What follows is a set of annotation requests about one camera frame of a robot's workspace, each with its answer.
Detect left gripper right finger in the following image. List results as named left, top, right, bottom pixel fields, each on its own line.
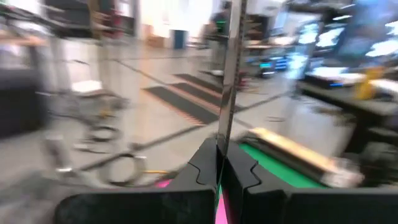
left=221, top=141, right=398, bottom=224

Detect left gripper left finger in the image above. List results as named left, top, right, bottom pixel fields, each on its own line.
left=55, top=138, right=223, bottom=224

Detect green table mat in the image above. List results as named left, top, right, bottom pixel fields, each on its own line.
left=238, top=142, right=325, bottom=189

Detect black striped-edge floor mat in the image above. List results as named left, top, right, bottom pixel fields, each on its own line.
left=172, top=73, right=245, bottom=111
left=143, top=85, right=220, bottom=126

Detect black side stand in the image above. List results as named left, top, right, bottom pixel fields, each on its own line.
left=295, top=79, right=398, bottom=187

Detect person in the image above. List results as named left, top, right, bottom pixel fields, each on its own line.
left=210, top=2, right=233, bottom=73

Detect black cable coil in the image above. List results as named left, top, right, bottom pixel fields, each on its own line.
left=86, top=123, right=123, bottom=141
left=101, top=152, right=147, bottom=188

